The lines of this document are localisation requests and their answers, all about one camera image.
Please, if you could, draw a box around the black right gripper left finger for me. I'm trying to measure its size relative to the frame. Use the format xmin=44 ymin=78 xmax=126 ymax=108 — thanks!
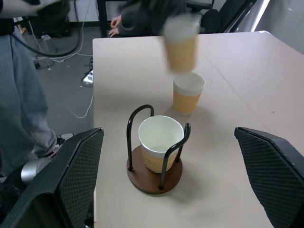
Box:
xmin=0 ymin=127 xmax=105 ymax=228

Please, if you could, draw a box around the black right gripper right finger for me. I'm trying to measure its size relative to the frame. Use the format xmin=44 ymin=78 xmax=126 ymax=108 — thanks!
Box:
xmin=234 ymin=126 xmax=304 ymax=228

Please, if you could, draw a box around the orange ribbed paper cup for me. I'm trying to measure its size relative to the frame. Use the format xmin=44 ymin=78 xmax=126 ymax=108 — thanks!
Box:
xmin=172 ymin=72 xmax=206 ymax=116
xmin=162 ymin=15 xmax=201 ymax=76
xmin=138 ymin=115 xmax=185 ymax=173

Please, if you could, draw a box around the seated person's hand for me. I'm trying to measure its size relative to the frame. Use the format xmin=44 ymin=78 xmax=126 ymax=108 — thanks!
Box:
xmin=110 ymin=15 xmax=123 ymax=28
xmin=108 ymin=27 xmax=122 ymax=38

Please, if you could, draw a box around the person in grey jeans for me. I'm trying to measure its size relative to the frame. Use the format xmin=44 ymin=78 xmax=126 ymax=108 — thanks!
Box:
xmin=0 ymin=18 xmax=76 ymax=178

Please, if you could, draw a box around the white power strip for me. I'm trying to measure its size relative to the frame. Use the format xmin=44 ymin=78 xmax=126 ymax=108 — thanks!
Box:
xmin=81 ymin=69 xmax=94 ymax=88

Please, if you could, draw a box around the black table leg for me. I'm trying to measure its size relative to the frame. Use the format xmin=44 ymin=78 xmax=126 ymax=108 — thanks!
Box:
xmin=97 ymin=0 xmax=112 ymax=38

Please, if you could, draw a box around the black office chair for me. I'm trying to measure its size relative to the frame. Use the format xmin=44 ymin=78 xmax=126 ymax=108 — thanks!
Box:
xmin=200 ymin=0 xmax=258 ymax=34

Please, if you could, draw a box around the white floor cable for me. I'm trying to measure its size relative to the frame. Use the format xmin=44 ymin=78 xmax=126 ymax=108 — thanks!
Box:
xmin=62 ymin=94 xmax=94 ymax=119

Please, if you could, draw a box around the black wire cup holder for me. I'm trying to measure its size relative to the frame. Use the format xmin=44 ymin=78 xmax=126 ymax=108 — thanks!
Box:
xmin=126 ymin=104 xmax=191 ymax=195

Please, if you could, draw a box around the thick black cable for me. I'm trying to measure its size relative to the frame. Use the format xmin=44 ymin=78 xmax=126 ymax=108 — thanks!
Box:
xmin=10 ymin=0 xmax=84 ymax=58

